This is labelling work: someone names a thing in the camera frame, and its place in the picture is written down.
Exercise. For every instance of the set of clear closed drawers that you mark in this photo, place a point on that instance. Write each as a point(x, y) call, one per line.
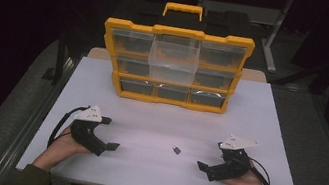
point(132, 41)

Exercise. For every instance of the clear plastic pulled-out drawer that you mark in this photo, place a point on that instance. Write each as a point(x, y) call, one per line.
point(174, 61)

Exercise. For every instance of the person's left hand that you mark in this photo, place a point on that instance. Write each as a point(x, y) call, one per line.
point(57, 152)

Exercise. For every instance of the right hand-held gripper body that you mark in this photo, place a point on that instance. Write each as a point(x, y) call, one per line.
point(233, 165)

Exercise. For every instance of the small dark grey block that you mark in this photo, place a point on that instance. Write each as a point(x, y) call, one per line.
point(176, 150)

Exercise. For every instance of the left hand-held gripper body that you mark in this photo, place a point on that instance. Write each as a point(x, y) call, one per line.
point(86, 132)

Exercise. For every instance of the grey metal desk frame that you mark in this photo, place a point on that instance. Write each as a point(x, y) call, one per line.
point(271, 39)

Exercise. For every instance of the yellow black drawer organizer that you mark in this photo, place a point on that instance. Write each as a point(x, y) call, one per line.
point(179, 32)

